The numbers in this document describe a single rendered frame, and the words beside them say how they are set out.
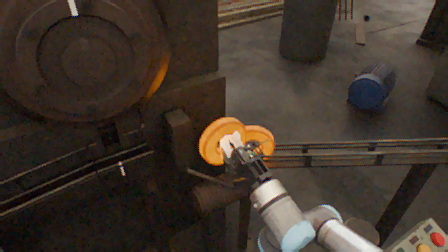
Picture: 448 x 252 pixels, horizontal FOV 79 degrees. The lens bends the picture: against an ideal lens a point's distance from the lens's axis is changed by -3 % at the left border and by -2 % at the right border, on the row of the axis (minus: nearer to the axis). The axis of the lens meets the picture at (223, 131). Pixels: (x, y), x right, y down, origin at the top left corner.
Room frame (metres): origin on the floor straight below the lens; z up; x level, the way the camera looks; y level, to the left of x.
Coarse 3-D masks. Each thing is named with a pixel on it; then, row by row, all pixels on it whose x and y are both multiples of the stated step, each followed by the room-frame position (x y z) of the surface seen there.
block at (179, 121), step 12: (180, 108) 0.87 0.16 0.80; (168, 120) 0.80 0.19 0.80; (180, 120) 0.79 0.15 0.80; (168, 132) 0.80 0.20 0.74; (180, 132) 0.77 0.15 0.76; (168, 144) 0.82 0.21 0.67; (180, 144) 0.77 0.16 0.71; (192, 144) 0.80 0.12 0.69; (180, 156) 0.77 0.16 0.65; (192, 156) 0.79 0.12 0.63; (180, 168) 0.76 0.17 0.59
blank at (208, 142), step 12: (216, 120) 0.66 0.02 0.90; (228, 120) 0.65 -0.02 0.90; (204, 132) 0.63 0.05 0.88; (216, 132) 0.62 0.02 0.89; (228, 132) 0.64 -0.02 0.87; (240, 132) 0.66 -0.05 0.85; (204, 144) 0.60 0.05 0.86; (216, 144) 0.62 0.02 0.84; (204, 156) 0.60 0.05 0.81; (216, 156) 0.62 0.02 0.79
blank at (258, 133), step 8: (248, 128) 0.77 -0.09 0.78; (256, 128) 0.77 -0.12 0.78; (264, 128) 0.78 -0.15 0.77; (248, 136) 0.76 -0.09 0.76; (256, 136) 0.75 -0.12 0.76; (264, 136) 0.75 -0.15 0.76; (272, 136) 0.77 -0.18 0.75; (264, 144) 0.75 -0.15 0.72; (272, 144) 0.75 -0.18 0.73; (256, 152) 0.76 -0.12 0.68; (264, 152) 0.75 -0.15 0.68; (272, 152) 0.75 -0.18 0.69
